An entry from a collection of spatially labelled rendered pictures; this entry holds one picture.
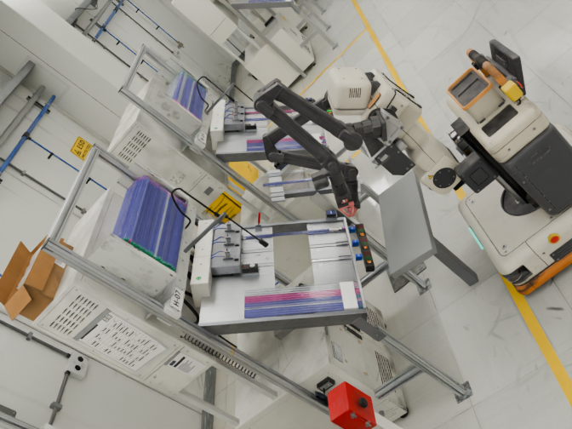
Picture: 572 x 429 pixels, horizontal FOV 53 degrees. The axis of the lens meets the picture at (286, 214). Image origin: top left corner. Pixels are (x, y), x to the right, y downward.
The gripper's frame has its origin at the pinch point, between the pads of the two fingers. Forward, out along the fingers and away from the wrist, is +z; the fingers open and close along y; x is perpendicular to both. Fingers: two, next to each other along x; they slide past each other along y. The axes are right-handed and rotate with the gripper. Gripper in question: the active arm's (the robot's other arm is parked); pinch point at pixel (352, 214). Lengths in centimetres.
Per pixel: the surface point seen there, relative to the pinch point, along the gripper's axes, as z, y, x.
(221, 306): 8, 48, -64
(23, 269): -12, 36, -149
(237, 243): 1, 13, -58
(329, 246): 8.7, 12.7, -13.0
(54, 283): -15, 50, -131
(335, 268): 8.7, 29.4, -12.0
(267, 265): 8, 23, -44
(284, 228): 10.4, -7.4, -34.4
